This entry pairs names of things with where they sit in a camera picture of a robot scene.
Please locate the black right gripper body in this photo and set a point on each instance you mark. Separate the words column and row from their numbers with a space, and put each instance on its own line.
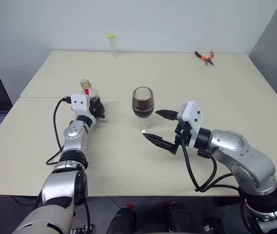
column 184, row 132

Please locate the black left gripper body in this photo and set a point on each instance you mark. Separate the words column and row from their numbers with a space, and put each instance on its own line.
column 94, row 109

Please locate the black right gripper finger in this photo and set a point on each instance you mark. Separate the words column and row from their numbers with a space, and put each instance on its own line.
column 160, row 142
column 168, row 114

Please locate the dark drink bottle red label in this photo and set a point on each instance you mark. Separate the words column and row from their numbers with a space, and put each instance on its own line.
column 93, row 92

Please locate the clear wine glass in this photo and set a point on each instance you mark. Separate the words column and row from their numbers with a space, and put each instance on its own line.
column 142, row 104

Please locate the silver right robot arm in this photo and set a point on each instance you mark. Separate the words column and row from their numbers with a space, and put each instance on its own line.
column 238, row 151

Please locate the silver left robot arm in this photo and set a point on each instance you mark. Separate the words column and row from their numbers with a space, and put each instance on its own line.
column 55, row 185

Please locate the clear tube yellow-green cap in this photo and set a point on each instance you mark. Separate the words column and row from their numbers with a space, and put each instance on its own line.
column 111, row 36

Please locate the dark rounded shape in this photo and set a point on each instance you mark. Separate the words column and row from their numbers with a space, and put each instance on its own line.
column 122, row 219
column 183, row 219

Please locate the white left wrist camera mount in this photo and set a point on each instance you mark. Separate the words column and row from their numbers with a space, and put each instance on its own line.
column 79, row 103

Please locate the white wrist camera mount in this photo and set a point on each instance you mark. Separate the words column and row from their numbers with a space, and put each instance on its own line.
column 194, row 114
column 79, row 103

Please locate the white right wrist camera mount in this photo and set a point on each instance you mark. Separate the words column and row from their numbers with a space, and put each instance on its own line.
column 194, row 114

